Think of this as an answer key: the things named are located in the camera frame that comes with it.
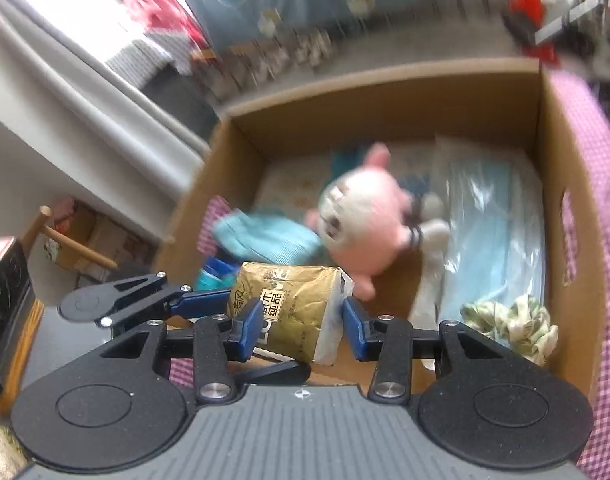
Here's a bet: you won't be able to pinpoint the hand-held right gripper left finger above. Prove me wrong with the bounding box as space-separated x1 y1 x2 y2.
99 302 264 405

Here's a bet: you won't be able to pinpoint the blue face mask pack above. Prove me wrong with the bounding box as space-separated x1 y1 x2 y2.
410 132 548 361

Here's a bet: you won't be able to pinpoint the black boxy device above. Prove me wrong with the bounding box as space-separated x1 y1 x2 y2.
0 237 38 403

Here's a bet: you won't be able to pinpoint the teal wet wipes pack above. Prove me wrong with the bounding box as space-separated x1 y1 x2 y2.
195 257 243 293

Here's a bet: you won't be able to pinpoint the wooden chair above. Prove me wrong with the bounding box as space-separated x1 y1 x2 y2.
0 205 118 406

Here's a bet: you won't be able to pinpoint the red plastic bag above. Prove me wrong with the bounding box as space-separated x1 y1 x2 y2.
505 0 560 63

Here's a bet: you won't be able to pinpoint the white teal cotton pad pack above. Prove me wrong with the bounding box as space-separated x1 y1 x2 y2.
257 147 436 221

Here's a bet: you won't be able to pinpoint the grey curtain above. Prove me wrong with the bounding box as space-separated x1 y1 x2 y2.
0 0 211 196

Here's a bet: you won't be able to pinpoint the brown cardboard box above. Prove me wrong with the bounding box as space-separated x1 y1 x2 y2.
152 57 608 406

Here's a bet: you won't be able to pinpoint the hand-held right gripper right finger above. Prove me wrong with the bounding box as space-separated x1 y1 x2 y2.
342 297 510 405

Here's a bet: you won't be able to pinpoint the pink plush toy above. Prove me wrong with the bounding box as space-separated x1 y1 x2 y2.
305 142 451 301

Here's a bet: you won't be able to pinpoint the green patterned scrunchie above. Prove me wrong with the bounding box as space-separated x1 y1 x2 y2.
459 294 560 367

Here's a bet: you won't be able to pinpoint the pink hanging clothes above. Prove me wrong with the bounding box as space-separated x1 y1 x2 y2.
130 0 211 51

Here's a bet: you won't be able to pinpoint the polka dot cloth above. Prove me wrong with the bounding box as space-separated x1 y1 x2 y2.
105 40 196 96

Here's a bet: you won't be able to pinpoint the white fuzzy blanket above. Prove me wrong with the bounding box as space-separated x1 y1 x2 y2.
0 410 28 480

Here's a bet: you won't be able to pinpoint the gold tissue pack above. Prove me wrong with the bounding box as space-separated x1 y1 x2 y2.
226 261 356 367

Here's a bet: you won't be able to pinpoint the teal striped cloth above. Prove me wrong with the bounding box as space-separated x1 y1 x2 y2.
212 210 322 267

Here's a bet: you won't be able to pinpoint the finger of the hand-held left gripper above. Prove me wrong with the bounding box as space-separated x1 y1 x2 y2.
101 272 238 331
235 360 312 387

